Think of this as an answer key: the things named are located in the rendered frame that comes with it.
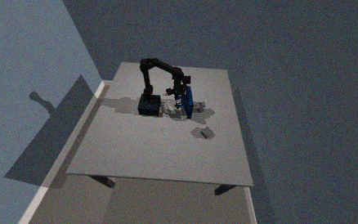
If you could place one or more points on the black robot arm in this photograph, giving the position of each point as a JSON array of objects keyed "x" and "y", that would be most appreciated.
[{"x": 176, "y": 73}]

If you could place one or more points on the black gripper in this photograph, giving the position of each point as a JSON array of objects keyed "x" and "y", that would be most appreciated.
[{"x": 172, "y": 91}]

